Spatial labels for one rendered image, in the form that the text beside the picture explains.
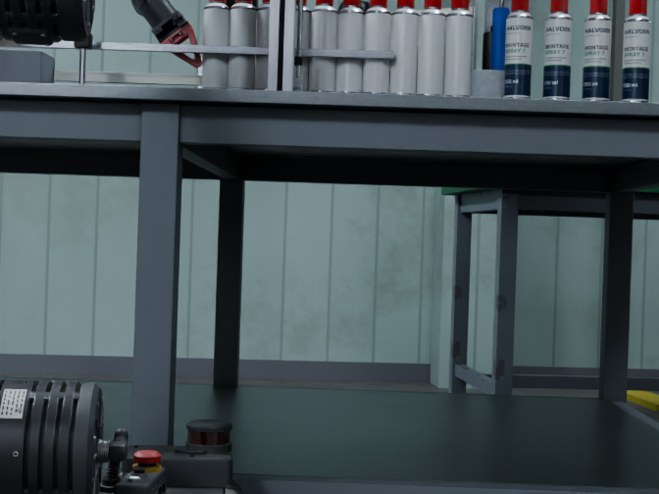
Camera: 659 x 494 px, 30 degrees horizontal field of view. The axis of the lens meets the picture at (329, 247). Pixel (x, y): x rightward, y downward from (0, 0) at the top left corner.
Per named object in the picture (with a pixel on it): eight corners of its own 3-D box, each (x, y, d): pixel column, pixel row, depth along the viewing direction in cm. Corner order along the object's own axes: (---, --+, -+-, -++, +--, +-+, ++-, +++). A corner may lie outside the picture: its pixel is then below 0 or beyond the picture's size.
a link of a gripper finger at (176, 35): (216, 58, 241) (186, 20, 241) (212, 52, 233) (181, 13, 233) (188, 78, 241) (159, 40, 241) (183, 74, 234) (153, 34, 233)
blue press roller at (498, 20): (505, 94, 242) (508, 10, 242) (508, 92, 239) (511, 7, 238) (488, 93, 242) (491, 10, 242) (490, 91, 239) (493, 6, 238)
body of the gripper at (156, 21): (190, 25, 242) (168, -4, 241) (183, 17, 231) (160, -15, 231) (164, 46, 242) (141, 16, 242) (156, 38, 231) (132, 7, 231)
